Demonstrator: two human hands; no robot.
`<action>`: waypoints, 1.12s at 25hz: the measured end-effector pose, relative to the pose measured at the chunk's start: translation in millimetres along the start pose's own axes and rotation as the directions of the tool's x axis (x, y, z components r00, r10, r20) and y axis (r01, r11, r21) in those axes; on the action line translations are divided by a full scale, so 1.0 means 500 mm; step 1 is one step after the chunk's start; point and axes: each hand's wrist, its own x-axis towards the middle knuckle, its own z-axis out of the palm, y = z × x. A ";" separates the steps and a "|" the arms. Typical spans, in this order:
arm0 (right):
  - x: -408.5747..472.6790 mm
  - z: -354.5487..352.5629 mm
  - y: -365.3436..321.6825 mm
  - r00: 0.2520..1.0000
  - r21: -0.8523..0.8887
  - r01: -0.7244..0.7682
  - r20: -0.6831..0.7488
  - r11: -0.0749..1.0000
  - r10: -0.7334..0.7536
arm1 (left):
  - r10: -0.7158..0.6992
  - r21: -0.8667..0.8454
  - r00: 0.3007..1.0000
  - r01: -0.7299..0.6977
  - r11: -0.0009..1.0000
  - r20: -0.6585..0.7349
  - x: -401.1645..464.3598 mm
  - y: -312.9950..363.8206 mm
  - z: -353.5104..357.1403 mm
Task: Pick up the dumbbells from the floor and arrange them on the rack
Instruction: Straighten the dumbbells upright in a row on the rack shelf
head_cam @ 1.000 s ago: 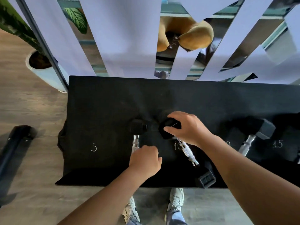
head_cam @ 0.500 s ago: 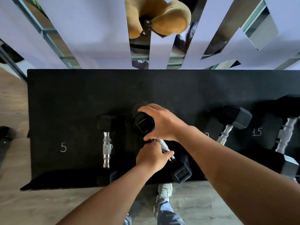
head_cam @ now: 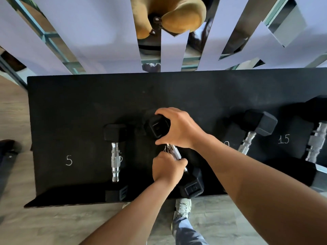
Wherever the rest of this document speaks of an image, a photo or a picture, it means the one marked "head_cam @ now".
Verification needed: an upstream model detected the person's right hand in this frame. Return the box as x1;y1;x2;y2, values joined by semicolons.
154;107;208;150

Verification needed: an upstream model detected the person's left hand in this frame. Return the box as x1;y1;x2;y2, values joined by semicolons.
152;151;188;188

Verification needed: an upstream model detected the person's left forearm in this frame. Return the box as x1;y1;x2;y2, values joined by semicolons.
79;177;179;245

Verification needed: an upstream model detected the person's right forearm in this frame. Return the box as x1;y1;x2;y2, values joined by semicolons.
194;134;327;245

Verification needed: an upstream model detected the grey sneaker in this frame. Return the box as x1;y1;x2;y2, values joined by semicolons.
172;198;192;223

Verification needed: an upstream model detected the small black hex dumbbell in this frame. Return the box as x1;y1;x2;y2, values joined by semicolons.
103;123;129;202

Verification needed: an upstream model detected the blue jeans leg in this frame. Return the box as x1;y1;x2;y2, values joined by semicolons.
171;216;208;245

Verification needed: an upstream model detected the black rubber mat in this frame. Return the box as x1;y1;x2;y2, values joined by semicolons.
24;68;327;208

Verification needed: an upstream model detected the medium black hex dumbbell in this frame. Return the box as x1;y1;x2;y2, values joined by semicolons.
222;110;278;156

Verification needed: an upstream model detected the brown neck pillow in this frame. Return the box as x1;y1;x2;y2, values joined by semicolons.
130;0;207;40

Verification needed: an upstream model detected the large black hex dumbbell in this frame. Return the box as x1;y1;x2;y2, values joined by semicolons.
266;95;327;193

